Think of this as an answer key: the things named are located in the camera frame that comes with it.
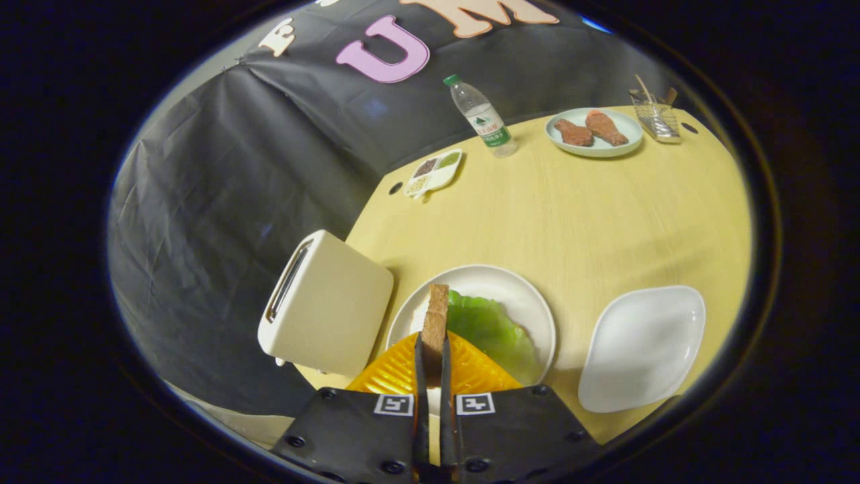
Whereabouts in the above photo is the clear plastic water bottle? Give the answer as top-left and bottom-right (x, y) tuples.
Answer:
(443, 74), (519, 159)

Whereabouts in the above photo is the white toaster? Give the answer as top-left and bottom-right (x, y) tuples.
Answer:
(257, 230), (395, 377)

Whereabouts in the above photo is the plain toast bread slice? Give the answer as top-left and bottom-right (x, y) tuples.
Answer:
(421, 284), (449, 387)

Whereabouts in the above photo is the black backdrop cloth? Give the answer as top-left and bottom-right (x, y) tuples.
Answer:
(107, 0), (679, 417)

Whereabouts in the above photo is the white square plate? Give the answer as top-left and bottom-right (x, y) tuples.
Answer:
(578, 285), (707, 413)

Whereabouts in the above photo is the green lettuce leaf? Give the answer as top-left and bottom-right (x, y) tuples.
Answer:
(447, 290), (542, 385)

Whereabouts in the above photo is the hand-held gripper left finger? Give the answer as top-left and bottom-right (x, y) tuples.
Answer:
(272, 331), (431, 484)

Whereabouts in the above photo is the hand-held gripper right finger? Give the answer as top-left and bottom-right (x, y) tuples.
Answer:
(440, 331), (602, 484)

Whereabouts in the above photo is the brown fried meat piece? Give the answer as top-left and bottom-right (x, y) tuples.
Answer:
(554, 118), (595, 147)
(585, 110), (630, 147)

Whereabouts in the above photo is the white divided condiment dish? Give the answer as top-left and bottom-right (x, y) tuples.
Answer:
(404, 149), (464, 200)

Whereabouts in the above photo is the pale green oval plate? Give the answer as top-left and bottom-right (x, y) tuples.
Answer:
(545, 108), (644, 159)

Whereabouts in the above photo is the round beige plate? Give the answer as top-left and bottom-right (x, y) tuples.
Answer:
(386, 264), (557, 387)

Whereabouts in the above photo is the wire mesh utensil holder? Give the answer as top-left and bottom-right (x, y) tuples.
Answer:
(629, 91), (682, 144)

